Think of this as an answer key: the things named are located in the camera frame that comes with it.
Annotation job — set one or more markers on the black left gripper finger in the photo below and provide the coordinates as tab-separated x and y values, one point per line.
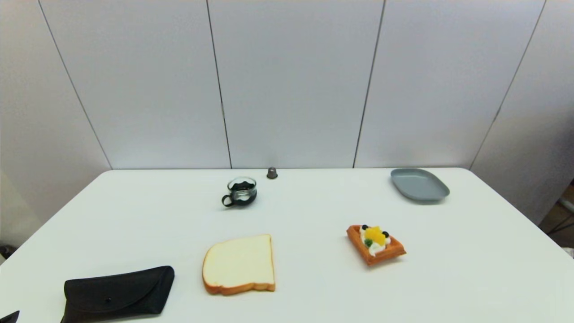
9	318

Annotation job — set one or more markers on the black glasses case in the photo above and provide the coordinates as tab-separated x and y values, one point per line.
116	294

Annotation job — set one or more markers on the dark floor object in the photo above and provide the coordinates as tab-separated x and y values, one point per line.
5	252

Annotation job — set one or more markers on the white bread slice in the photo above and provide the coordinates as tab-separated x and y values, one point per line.
240	264

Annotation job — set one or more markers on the grey coffee capsule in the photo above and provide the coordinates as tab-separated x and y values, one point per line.
271	173

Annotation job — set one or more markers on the waffle with fruit topping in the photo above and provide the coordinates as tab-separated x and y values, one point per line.
376	244

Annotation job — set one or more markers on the grey-blue shallow plate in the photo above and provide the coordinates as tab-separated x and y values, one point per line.
419	185

